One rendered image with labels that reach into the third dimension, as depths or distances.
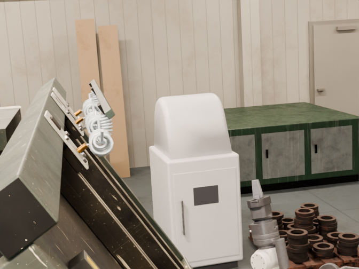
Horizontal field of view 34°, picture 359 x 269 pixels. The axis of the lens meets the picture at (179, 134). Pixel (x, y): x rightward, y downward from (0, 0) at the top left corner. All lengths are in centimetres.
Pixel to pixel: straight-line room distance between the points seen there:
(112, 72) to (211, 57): 167
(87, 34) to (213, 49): 204
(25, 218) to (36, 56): 835
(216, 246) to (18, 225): 441
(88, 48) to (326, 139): 371
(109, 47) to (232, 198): 439
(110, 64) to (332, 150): 349
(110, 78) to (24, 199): 802
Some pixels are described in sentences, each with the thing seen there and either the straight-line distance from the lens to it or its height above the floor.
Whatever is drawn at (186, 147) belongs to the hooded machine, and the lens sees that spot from 507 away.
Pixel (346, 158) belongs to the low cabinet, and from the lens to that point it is 809.
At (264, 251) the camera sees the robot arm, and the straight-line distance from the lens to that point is 194.
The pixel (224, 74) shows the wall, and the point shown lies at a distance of 961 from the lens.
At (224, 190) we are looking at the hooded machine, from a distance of 515.
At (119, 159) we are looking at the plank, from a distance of 890.
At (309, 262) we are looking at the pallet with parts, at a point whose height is 14.
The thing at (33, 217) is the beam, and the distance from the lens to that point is 93.
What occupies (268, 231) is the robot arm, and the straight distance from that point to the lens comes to 192.
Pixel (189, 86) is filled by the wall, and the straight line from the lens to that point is 948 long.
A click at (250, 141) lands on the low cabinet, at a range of 752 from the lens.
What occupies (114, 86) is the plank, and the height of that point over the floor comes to 137.
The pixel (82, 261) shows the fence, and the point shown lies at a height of 170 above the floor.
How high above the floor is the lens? 214
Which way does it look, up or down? 10 degrees down
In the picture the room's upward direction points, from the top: 3 degrees counter-clockwise
